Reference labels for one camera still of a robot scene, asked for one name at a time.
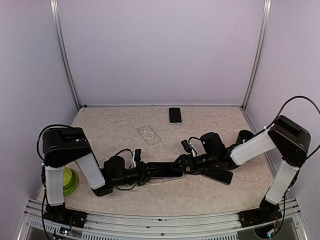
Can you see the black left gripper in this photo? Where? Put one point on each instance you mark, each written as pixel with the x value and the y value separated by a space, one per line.
pixel 143 168

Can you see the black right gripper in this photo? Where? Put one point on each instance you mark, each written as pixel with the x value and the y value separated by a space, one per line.
pixel 184 158

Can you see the clear case with heart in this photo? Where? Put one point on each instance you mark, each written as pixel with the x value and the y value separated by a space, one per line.
pixel 148 134

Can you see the dark red phone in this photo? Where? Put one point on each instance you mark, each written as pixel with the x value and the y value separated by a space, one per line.
pixel 217 174

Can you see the clear magsafe phone case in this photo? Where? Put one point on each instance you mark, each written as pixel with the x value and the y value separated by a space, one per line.
pixel 159 179

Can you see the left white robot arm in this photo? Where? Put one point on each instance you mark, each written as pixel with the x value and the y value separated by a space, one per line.
pixel 64 146

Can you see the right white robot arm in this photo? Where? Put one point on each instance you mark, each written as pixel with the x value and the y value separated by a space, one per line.
pixel 283 135

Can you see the dark green mug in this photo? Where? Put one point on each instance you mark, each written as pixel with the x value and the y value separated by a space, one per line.
pixel 243 136

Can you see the green plastic bowl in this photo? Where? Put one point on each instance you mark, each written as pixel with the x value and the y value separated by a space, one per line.
pixel 70 181

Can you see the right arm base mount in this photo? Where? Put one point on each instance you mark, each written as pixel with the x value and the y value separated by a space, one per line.
pixel 266 212

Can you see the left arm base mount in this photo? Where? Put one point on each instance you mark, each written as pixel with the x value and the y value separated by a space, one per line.
pixel 66 216

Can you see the aluminium front rail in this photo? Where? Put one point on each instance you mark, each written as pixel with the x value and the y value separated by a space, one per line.
pixel 107 226

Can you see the right aluminium frame post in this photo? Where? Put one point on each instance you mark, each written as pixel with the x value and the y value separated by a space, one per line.
pixel 258 53

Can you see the aluminium frame post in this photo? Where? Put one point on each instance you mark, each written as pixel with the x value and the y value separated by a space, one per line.
pixel 258 53
pixel 54 5

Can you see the left aluminium frame post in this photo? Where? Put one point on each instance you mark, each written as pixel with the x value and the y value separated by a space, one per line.
pixel 54 5

